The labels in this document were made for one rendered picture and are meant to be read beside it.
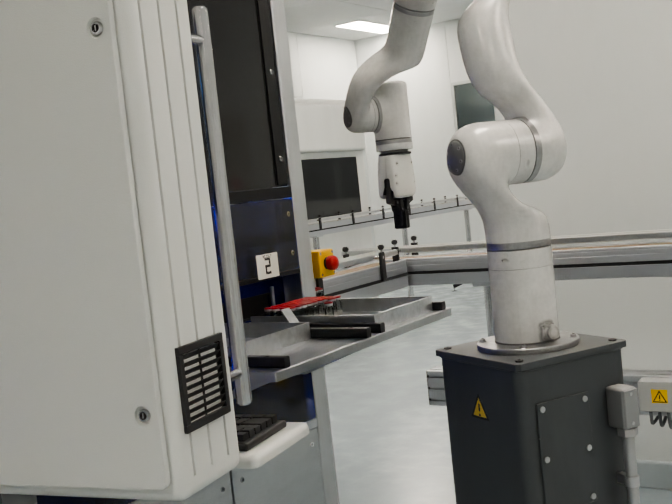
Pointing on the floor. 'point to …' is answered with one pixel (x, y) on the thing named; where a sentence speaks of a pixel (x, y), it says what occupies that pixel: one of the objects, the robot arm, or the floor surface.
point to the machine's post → (302, 283)
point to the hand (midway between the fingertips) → (401, 219)
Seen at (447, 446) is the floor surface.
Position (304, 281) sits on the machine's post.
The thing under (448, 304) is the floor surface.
